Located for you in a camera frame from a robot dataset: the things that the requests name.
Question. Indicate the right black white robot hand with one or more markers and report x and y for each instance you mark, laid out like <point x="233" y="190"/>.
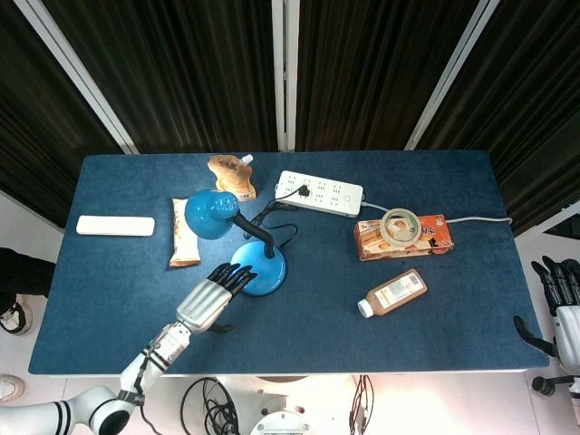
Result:
<point x="568" y="326"/>

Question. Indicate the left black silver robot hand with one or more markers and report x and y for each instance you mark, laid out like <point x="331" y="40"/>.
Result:
<point x="204" y="301"/>

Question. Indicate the blue desk lamp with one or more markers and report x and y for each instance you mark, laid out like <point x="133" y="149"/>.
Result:
<point x="206" y="215"/>

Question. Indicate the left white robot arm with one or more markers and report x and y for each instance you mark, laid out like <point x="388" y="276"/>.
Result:
<point x="154" y="358"/>

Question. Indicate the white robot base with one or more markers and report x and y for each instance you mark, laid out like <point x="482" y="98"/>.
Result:
<point x="281" y="408"/>

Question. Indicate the black power plug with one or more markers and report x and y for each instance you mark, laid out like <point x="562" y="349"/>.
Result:
<point x="303" y="191"/>

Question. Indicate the black cylindrical fitting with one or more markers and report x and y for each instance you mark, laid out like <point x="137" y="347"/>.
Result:
<point x="546" y="386"/>

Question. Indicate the brown white snack bar wrapper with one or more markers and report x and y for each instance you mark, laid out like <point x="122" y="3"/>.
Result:
<point x="183" y="240"/>

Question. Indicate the blue table mat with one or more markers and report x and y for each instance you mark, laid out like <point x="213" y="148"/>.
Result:
<point x="317" y="326"/>

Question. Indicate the white rectangular box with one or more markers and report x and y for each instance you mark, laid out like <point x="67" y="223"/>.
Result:
<point x="115" y="226"/>

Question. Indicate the brown spout pouch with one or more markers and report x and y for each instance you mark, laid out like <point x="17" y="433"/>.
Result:
<point x="231" y="174"/>

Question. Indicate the orange biscuit box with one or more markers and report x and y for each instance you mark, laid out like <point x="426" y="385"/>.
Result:
<point x="435" y="238"/>

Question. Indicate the white power strip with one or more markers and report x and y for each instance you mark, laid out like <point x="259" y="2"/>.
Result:
<point x="333" y="192"/>

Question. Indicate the brown bottle white cap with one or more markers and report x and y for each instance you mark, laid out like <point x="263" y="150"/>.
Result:
<point x="396" y="292"/>

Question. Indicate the black trouser leg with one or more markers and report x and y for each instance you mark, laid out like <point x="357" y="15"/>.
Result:
<point x="25" y="272"/>

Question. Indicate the black white sneaker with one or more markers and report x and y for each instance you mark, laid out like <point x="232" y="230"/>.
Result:
<point x="16" y="315"/>

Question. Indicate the beige tape roll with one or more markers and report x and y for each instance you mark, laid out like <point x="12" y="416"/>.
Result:
<point x="386" y="229"/>

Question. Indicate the white shoe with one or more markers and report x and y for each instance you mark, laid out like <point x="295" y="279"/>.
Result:
<point x="10" y="387"/>

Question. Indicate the white partition frame post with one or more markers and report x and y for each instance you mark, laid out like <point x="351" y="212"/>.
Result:
<point x="453" y="77"/>
<point x="77" y="77"/>
<point x="285" y="77"/>

